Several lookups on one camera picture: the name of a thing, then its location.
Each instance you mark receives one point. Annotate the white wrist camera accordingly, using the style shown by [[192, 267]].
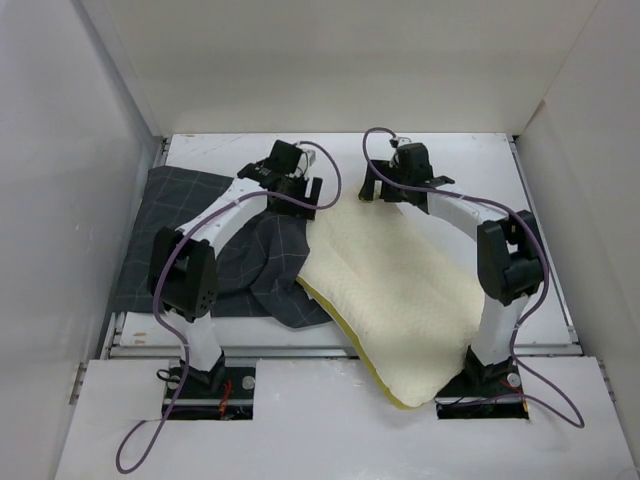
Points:
[[306, 160], [399, 141]]

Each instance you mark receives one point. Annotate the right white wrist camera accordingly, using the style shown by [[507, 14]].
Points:
[[399, 141]]

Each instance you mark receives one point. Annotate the cream yellow pillow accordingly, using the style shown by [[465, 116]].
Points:
[[409, 311]]

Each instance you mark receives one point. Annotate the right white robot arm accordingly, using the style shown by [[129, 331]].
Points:
[[510, 266]]

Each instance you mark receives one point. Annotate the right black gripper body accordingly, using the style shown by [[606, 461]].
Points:
[[391, 170]]

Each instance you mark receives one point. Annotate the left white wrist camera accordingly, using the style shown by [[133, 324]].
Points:
[[306, 160]]

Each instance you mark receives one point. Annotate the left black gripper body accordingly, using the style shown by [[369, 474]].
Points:
[[279, 207]]

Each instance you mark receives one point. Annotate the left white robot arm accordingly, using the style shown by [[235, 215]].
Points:
[[183, 272]]

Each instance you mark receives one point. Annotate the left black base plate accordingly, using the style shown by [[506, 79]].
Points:
[[228, 397]]

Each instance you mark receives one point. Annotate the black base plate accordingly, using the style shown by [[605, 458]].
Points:
[[495, 398], [228, 397]]

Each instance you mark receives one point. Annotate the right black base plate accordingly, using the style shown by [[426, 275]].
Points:
[[495, 398]]

